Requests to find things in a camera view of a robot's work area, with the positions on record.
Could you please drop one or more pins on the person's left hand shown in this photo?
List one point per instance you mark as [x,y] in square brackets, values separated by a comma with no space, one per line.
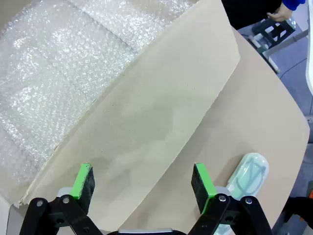
[281,14]

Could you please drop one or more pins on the brown cardboard shipping box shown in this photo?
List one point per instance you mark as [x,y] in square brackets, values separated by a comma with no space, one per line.
[159,110]

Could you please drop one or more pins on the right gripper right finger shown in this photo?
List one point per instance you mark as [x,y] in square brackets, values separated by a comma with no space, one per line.
[204,186]

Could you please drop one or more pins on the person's left forearm blue sleeve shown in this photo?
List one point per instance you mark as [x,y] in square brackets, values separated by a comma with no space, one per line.
[294,4]

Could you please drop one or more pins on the clear bubble wrap sheet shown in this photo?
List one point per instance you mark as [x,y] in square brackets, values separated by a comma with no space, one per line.
[61,73]

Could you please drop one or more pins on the black plastic stool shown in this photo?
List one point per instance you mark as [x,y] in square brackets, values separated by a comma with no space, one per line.
[271,31]

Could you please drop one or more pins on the black object with orange part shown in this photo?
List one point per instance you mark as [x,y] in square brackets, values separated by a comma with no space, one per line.
[299,210]

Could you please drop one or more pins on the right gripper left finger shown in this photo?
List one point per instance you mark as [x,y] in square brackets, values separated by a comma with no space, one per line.
[80,186]

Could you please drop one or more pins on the mint green glasses case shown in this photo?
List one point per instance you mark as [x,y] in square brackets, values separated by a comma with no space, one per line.
[254,169]

